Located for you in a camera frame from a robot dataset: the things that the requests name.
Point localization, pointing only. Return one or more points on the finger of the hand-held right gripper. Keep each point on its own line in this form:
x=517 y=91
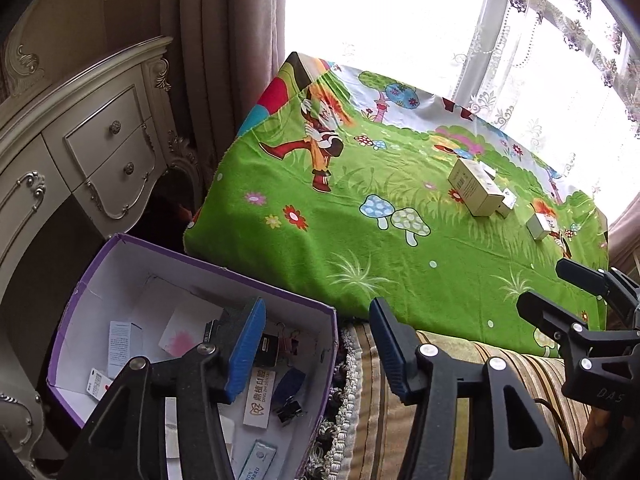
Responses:
x=590 y=280
x=545 y=312

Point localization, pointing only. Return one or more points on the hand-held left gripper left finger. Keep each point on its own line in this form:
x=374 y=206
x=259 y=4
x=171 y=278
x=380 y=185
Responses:
x=247 y=352

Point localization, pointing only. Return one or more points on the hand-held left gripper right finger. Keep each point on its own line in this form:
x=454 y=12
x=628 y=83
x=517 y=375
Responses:
x=387 y=352

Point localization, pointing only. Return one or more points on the pink binder clip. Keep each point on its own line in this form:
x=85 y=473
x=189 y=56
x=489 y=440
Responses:
x=286 y=337

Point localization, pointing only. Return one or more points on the white label card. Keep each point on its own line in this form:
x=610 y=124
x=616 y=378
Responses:
x=259 y=400

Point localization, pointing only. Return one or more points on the dark blue carton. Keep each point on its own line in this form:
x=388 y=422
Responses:
x=290 y=385

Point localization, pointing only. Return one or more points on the black binder clip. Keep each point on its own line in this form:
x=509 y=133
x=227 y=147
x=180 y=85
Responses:
x=289 y=412

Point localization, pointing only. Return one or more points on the teal patterned long carton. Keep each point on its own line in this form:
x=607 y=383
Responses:
x=257 y=460

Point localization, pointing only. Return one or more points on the purple cardboard box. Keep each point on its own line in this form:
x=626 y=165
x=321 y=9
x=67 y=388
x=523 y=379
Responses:
x=150 y=270

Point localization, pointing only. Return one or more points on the person's right hand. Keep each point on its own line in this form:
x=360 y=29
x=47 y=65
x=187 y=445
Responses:
x=607 y=427

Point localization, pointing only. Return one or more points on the beige drape curtain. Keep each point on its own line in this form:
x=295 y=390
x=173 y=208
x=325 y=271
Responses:
x=625 y=235
x=220 y=60

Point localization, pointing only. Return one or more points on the white paper with pink stain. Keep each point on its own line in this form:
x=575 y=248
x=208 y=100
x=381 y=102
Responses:
x=187 y=332

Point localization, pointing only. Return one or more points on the white cube carton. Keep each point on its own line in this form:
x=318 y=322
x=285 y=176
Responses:
x=537 y=226

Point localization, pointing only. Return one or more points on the white printed flat packet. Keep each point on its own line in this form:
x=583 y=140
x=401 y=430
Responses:
x=507 y=202

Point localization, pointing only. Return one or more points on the green cartoon printed tablecloth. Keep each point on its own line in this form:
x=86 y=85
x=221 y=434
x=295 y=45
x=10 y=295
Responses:
x=375 y=240

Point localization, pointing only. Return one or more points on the white carton with fine print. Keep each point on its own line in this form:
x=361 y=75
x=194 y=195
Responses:
x=124 y=345

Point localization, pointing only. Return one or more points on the tall beige carton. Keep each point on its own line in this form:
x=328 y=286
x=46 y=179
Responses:
x=472 y=187

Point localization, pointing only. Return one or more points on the small white red-marked carton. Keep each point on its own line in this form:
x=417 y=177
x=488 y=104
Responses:
x=98 y=384

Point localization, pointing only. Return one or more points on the white dresser drawer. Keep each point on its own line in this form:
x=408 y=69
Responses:
x=125 y=170
x=107 y=127

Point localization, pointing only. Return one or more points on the white ornate dresser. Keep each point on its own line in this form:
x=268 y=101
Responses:
x=45 y=170

